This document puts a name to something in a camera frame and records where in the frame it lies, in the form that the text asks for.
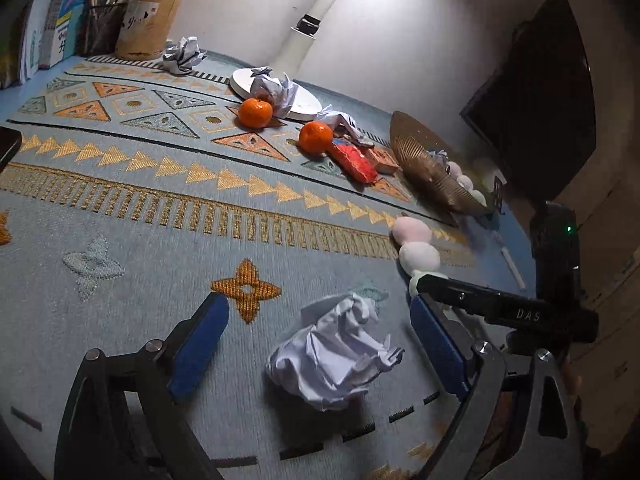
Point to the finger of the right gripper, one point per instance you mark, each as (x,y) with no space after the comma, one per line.
(497,308)

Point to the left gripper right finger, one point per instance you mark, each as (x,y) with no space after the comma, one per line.
(526,394)

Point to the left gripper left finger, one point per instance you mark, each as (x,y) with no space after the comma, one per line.
(122,419)

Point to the three-colour dango plush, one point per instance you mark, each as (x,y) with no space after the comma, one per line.
(416,255)

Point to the white paper ball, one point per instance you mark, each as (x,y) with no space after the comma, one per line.
(330,358)

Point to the white chalk stick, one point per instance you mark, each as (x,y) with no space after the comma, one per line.
(509,260)

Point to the woven wicker basket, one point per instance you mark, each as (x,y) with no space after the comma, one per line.
(411,142)

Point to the black monitor screen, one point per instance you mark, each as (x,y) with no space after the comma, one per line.
(537,110)

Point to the red snack packet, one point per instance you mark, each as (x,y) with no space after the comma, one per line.
(352,161)

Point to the patterned blue rug mat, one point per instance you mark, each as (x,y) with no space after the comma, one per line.
(134,195)

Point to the crumpled paper right centre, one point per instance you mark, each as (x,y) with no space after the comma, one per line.
(342,124)

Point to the orange tangerine right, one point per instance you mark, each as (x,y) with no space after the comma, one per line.
(315,138)

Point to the orange tangerine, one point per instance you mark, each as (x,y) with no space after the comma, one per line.
(315,138)
(255,113)

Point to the crumpled paper on lamp base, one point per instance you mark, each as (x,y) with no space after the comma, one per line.
(280,93)

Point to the white desk lamp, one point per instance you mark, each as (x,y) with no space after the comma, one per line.
(292,54)

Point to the orange tangerine left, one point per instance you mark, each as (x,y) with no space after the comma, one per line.
(255,113)

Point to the crumpled paper near holder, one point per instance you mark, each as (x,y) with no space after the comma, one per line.
(180,58)

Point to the white tall book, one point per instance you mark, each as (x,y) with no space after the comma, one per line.
(31,39)

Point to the black mesh pen holder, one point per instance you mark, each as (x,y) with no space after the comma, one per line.
(100,29)

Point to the bamboo pen holder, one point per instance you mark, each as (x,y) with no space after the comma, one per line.
(145,29)

